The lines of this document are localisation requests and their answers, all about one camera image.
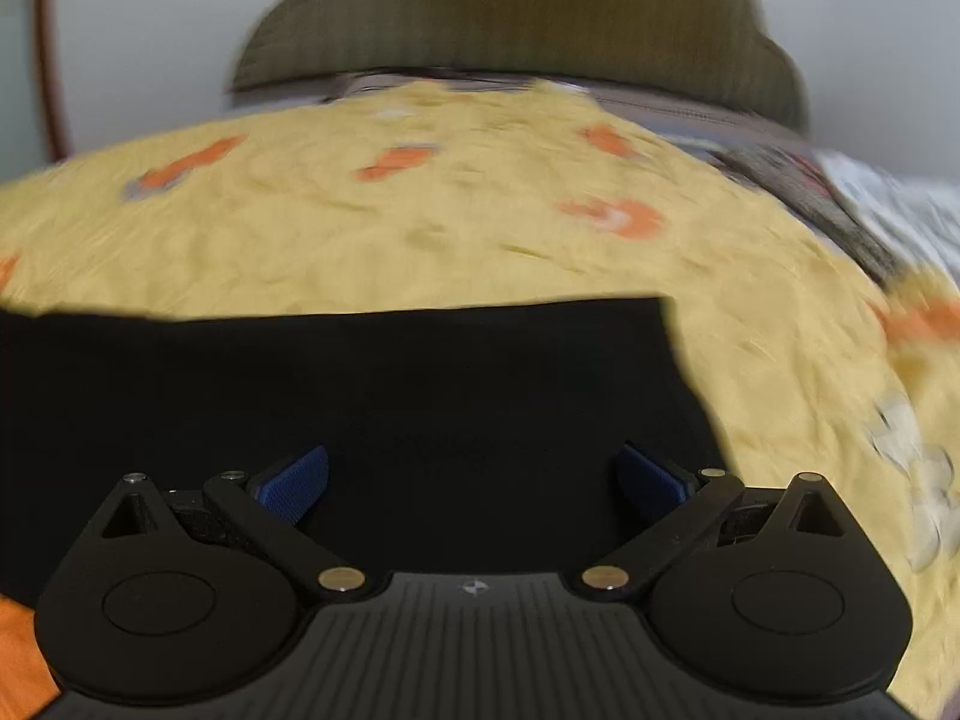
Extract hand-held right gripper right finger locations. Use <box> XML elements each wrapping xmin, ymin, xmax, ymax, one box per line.
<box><xmin>580</xmin><ymin>442</ymin><xmax>850</xmax><ymax>602</ymax></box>

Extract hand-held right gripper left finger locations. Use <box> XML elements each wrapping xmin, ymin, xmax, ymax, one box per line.
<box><xmin>100</xmin><ymin>443</ymin><xmax>370</xmax><ymax>602</ymax></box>

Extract black pants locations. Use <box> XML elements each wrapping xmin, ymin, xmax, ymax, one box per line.
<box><xmin>0</xmin><ymin>294</ymin><xmax>741</xmax><ymax>607</ymax></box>

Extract yellow printed blanket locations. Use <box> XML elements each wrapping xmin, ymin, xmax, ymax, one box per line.
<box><xmin>0</xmin><ymin>79</ymin><xmax>960</xmax><ymax>720</ymax></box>

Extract patterned bed sheet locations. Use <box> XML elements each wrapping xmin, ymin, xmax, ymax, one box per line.
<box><xmin>322</xmin><ymin>67</ymin><xmax>901</xmax><ymax>290</ymax></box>

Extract white patterned cloth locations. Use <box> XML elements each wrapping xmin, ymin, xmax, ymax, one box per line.
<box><xmin>814</xmin><ymin>148</ymin><xmax>960</xmax><ymax>282</ymax></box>

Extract olive padded headboard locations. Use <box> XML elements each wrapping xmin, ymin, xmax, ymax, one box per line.
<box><xmin>227</xmin><ymin>0</ymin><xmax>812</xmax><ymax>137</ymax></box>

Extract red-brown wooden frame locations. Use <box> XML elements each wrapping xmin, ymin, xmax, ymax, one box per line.
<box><xmin>31</xmin><ymin>0</ymin><xmax>77</xmax><ymax>160</ymax></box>

